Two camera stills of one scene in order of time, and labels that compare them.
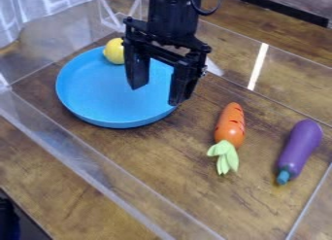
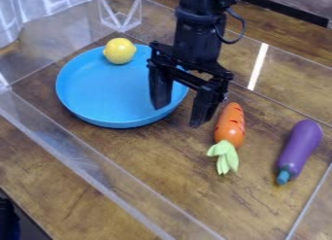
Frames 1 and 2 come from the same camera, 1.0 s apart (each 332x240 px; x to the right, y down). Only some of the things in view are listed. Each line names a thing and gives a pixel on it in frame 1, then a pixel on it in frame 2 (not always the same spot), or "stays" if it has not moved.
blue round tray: x=94 y=89 stays
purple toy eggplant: x=303 y=141 stays
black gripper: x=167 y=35 to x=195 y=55
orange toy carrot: x=230 y=129 stays
